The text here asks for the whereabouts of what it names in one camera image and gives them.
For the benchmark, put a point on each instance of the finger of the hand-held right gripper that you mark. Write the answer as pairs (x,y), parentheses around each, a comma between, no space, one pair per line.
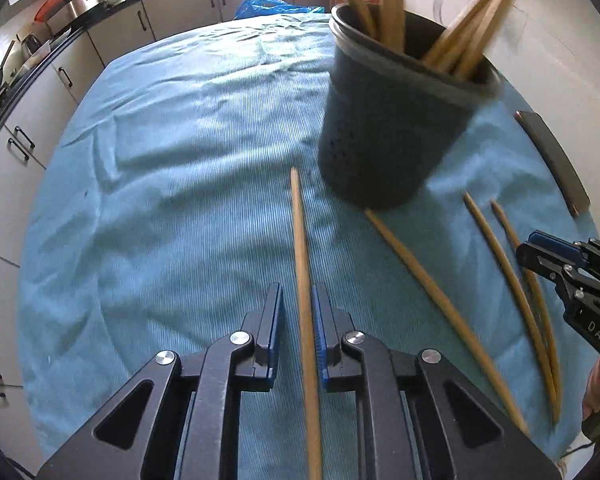
(537,260)
(555,249)

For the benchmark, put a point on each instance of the blue plastic bag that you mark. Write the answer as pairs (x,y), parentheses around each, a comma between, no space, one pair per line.
(265,7)

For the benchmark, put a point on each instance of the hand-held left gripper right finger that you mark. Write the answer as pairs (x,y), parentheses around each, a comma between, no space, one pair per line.
(322,330)

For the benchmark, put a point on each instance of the steel kettle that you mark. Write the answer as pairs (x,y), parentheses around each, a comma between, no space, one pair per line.
(29,45)

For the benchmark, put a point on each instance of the bunch of wooden chopsticks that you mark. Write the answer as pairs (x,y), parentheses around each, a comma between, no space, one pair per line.
(392,10)

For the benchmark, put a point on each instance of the blue table cloth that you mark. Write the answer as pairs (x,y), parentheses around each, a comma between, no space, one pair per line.
(180,185)

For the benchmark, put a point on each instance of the wooden chopstick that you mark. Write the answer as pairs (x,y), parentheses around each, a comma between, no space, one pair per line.
(505,267)
(505,222)
(302,250)
(425,287)

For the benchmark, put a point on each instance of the steel cooking pot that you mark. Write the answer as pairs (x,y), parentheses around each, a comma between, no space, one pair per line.
(82,5)

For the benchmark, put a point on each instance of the red pot lid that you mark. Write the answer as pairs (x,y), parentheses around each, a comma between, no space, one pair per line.
(55,2)

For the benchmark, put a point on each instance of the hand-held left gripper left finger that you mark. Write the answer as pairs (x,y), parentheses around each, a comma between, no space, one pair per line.
(276,320)

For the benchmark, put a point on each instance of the dark perforated utensil holder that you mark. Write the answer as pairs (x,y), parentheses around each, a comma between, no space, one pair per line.
(380,135)

